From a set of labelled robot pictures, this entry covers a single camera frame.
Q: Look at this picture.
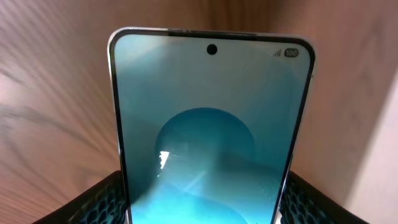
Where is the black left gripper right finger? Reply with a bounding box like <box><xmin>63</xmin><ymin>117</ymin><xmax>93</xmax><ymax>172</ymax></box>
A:
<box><xmin>279</xmin><ymin>171</ymin><xmax>367</xmax><ymax>224</ymax></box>

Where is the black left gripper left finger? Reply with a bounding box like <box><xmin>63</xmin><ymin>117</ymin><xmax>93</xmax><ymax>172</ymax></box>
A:
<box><xmin>34</xmin><ymin>170</ymin><xmax>127</xmax><ymax>224</ymax></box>

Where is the blue Galaxy smartphone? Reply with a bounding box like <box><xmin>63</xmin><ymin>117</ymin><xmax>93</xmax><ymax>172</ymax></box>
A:
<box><xmin>107</xmin><ymin>27</ymin><xmax>316</xmax><ymax>224</ymax></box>

